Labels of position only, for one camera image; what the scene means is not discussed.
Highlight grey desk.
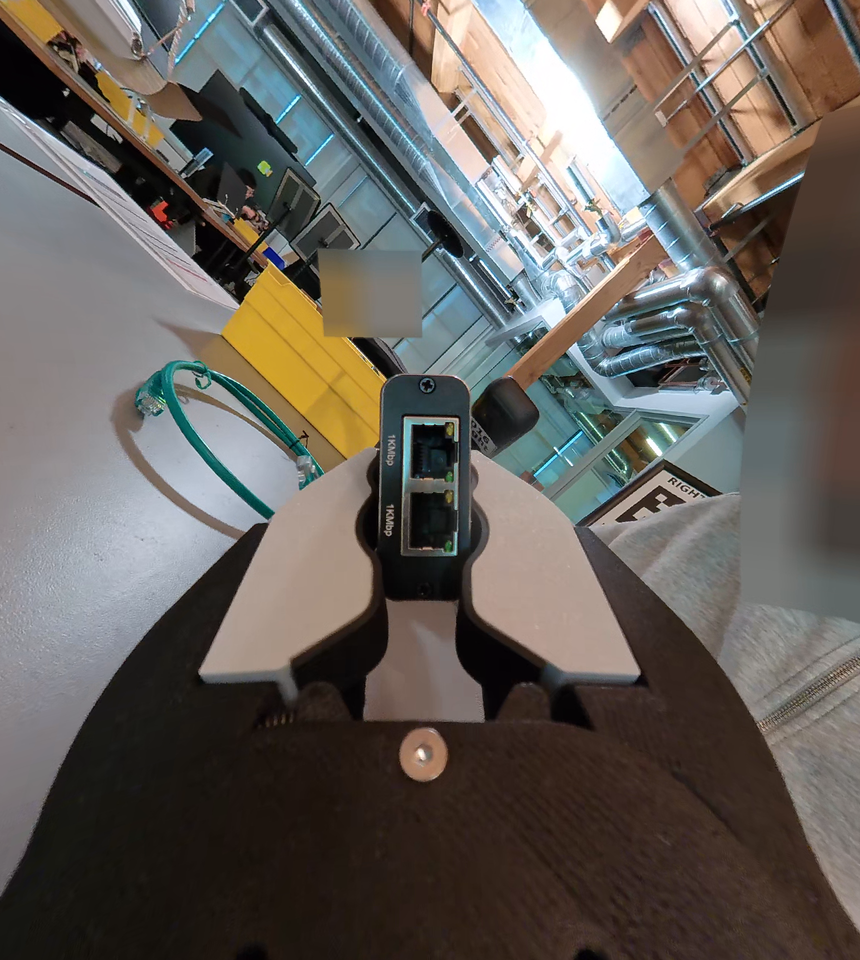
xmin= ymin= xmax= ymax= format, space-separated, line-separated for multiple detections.
xmin=0 ymin=63 xmax=371 ymax=960

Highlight person's grey hoodie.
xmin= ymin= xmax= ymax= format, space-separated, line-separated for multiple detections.
xmin=593 ymin=491 xmax=860 ymax=960

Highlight yellow plastic bin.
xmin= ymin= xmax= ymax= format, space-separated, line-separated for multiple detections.
xmin=221 ymin=268 xmax=388 ymax=472

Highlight black wall screen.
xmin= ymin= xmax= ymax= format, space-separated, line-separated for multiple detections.
xmin=171 ymin=71 xmax=304 ymax=181

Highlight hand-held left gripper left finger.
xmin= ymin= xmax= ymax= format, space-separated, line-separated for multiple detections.
xmin=197 ymin=450 xmax=390 ymax=706

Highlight white printed sheet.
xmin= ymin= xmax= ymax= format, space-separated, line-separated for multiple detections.
xmin=6 ymin=105 xmax=242 ymax=307

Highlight green ethernet cable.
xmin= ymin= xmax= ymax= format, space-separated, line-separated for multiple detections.
xmin=133 ymin=360 xmax=326 ymax=522

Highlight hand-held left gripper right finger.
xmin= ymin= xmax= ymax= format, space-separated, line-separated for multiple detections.
xmin=458 ymin=452 xmax=641 ymax=687

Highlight framed marker sign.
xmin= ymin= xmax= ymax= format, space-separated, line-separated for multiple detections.
xmin=578 ymin=459 xmax=724 ymax=528

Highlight silver insulated pipes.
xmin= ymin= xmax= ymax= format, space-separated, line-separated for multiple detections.
xmin=576 ymin=264 xmax=765 ymax=380

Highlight black round lamp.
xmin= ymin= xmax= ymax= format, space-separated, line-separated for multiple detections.
xmin=422 ymin=208 xmax=467 ymax=260

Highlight black network adapter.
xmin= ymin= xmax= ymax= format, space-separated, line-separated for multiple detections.
xmin=379 ymin=372 xmax=472 ymax=601

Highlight wooden beam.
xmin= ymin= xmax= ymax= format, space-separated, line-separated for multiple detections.
xmin=508 ymin=236 xmax=675 ymax=385

